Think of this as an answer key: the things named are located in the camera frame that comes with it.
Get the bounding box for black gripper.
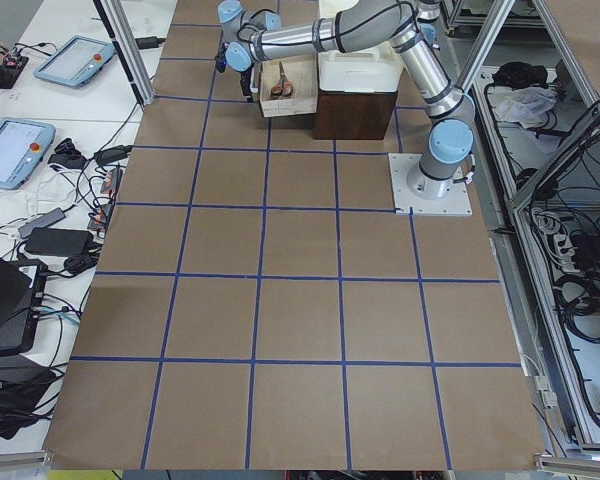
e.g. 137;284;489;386
214;43;253;97

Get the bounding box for orange grey scissors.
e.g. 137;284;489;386
270;62;294;98

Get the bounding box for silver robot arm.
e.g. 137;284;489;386
217;1;475;200

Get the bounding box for dark brown wooden cabinet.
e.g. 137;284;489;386
313;90;398;140

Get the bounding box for white foam box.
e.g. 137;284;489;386
315;0;406;93

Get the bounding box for far blue teach pendant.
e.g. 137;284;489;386
34;35;116;88

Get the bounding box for blue teach pendant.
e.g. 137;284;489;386
0;117;56;190
34;35;116;88

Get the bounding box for near blue teach pendant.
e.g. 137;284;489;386
0;117;56;190

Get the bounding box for black power adapter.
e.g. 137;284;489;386
24;227;94;257

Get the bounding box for white crumpled cloth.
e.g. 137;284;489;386
495;87;558;128

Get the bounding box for black laptop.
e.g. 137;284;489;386
0;258;48;356

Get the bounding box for aluminium frame post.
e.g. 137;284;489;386
93;0;155;107

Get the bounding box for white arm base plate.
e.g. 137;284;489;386
388;153;473;217

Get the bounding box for coiled black cables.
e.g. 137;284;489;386
552;272;600;346

